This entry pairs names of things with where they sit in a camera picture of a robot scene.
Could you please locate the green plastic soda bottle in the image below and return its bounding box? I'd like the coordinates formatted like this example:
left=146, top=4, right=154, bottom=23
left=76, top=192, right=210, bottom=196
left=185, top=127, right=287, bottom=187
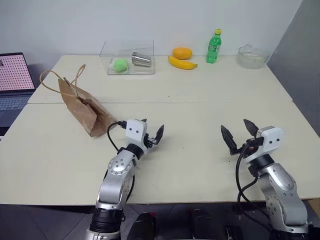
left=205, top=28, right=223, bottom=64

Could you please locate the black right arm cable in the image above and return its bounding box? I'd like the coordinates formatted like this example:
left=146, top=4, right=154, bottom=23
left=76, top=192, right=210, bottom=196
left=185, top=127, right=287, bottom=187
left=235, top=146, right=275, bottom=231

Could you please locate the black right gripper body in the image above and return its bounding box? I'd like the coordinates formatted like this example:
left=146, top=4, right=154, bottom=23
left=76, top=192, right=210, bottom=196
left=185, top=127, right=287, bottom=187
left=229, top=136, right=265, bottom=158

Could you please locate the green ball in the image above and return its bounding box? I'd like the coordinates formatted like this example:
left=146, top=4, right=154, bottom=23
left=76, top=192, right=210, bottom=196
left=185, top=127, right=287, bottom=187
left=112, top=58, right=129, bottom=74

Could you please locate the yellow banana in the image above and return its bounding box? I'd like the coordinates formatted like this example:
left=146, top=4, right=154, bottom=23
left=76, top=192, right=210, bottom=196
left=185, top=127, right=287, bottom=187
left=167, top=55, right=199, bottom=71

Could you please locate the stainless steel cup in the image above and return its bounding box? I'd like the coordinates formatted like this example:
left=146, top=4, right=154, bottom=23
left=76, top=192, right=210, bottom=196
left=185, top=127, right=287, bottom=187
left=131, top=51, right=153, bottom=68

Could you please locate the laptop with pink screen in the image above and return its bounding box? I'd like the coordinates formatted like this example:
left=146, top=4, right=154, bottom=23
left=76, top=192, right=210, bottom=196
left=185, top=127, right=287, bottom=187
left=0, top=52, right=37, bottom=129

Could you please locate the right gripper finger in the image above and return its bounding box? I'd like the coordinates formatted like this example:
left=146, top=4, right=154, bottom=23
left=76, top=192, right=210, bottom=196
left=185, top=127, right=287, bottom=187
left=220, top=124, right=239, bottom=152
left=242, top=118, right=260, bottom=139

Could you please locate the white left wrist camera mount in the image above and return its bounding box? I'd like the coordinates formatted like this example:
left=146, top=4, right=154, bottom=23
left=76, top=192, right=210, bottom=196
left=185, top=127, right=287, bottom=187
left=124, top=119, right=149, bottom=153

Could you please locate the brown paper bag with handles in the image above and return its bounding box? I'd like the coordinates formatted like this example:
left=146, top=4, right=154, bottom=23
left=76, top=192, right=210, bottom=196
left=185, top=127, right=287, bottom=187
left=39, top=63, right=118, bottom=138

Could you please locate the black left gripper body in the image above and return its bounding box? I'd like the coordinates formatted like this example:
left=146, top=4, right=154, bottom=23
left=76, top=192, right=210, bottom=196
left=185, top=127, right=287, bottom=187
left=143, top=133, right=158, bottom=151

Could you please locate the clear glass bowl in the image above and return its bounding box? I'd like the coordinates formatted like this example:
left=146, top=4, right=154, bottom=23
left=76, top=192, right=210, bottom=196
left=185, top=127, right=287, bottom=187
left=237, top=43, right=271, bottom=70

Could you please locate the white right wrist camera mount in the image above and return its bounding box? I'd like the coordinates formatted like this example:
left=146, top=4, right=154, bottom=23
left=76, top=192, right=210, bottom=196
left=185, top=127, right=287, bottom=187
left=256, top=126, right=284, bottom=161

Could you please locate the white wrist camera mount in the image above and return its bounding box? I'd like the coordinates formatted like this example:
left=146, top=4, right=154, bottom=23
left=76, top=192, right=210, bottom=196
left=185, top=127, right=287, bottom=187
left=124, top=119, right=149, bottom=153
left=256, top=126, right=284, bottom=161

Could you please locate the dark rounded shape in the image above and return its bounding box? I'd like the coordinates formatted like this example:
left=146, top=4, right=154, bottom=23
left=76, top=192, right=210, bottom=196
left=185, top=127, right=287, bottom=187
left=191, top=208, right=221, bottom=240
left=126, top=211, right=158, bottom=240

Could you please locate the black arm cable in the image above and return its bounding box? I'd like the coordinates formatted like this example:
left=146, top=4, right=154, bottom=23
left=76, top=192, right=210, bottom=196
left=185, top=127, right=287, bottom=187
left=235, top=146, right=275, bottom=231
left=106, top=120, right=129, bottom=153

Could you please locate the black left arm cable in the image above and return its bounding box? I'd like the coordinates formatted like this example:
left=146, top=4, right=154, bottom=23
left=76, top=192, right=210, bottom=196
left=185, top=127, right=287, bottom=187
left=106, top=120, right=129, bottom=153

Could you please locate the orange fruit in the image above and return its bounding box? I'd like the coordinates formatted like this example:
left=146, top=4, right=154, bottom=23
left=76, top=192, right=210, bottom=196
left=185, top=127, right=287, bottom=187
left=171, top=46, right=193, bottom=61

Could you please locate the clear plastic box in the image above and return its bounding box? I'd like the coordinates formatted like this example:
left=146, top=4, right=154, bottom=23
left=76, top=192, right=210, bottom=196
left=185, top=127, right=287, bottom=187
left=99, top=39, right=157, bottom=76

